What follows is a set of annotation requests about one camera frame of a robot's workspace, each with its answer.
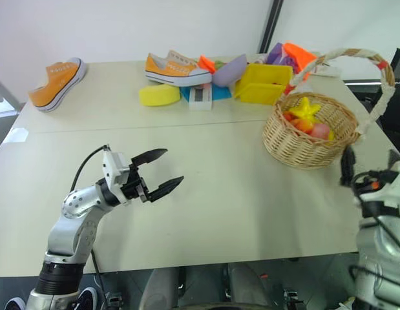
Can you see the pink toy peach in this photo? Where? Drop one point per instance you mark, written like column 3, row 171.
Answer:
column 320, row 130

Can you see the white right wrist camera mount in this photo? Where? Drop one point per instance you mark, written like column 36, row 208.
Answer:
column 398, row 190

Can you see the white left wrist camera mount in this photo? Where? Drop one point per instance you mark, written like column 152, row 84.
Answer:
column 114, row 168

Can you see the green toy piece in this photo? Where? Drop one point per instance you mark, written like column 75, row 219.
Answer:
column 220, row 63

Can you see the red orange toy fruit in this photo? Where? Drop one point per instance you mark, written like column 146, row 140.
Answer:
column 300, row 124

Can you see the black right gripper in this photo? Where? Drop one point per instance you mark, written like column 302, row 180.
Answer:
column 377, row 179

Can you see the small orange plastic piece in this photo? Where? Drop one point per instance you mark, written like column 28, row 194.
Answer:
column 206, row 64

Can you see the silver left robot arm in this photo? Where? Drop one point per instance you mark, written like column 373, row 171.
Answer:
column 70, row 232

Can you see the neon orange cloth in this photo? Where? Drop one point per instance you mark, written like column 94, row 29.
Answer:
column 300, row 55

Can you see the dark blue sneaker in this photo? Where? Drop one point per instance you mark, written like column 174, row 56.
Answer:
column 15, row 304
column 88, row 297

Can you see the purple plastic bowl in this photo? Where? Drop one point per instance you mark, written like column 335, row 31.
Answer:
column 228, row 72

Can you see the blue sponge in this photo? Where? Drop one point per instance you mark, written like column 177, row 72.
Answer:
column 220, row 93

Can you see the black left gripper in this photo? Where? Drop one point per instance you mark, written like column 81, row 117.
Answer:
column 135, row 185

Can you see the yellow plastic bin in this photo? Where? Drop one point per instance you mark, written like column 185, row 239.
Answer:
column 261, row 87

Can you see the orange canvas sneaker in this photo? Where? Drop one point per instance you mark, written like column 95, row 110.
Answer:
column 57, row 84
column 177, row 69

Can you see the yellow star fruit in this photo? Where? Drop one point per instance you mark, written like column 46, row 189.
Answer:
column 304, row 110

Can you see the white printed card box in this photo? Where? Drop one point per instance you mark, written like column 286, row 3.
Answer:
column 200, row 99

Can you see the dark rounded shape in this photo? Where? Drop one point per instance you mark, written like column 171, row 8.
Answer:
column 161, row 290
column 248, row 287

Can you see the small yellow toy fruit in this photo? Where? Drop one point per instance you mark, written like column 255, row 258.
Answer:
column 331, row 135

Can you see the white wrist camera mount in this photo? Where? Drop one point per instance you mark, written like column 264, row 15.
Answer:
column 114, row 168
column 398, row 190

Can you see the black window frame post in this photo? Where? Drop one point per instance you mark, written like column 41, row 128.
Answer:
column 270, row 26

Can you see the yellow sponge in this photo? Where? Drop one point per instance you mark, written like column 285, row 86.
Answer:
column 159, row 95

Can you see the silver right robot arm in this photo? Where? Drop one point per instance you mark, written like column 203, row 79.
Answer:
column 377, row 252

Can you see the grey metal frame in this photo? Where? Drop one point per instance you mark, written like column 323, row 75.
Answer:
column 2, row 93

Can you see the purple plastic container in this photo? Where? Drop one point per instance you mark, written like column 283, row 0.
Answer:
column 277, row 55

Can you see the black office chair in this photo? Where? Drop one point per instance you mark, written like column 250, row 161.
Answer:
column 396, row 97

